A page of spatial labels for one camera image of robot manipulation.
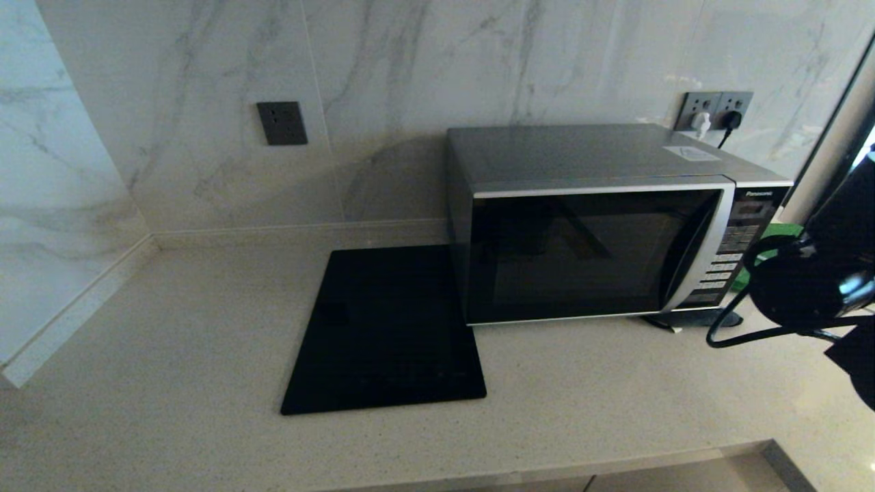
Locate black glass microwave door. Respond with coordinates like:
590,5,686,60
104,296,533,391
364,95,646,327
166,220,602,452
468,179,738,326

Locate silver microwave oven body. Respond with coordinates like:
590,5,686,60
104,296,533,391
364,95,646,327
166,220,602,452
446,124,795,327

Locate black glass induction cooktop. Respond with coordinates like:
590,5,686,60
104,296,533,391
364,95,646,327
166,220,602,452
280,245,488,416

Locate dark blue cloth pad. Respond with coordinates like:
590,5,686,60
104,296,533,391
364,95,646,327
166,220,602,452
641,307,745,333

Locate beige wide cabinet front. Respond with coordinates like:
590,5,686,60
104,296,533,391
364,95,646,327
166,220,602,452
424,476,594,492

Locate grey socket with white plug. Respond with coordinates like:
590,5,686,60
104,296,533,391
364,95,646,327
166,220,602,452
675,92,721,133

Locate black power plug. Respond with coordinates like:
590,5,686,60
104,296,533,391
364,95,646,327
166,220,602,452
718,111,744,149

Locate beige narrow cabinet front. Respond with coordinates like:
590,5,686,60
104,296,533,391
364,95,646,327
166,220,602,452
587,454,777,492

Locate grey socket with black plug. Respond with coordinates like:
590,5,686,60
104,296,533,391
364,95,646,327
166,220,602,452
718,92,755,131

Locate green plastic cutting board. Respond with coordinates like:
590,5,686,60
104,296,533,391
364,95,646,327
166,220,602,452
730,222,805,293

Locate single dark grey wall socket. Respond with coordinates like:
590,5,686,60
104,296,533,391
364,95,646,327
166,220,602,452
257,102,309,146

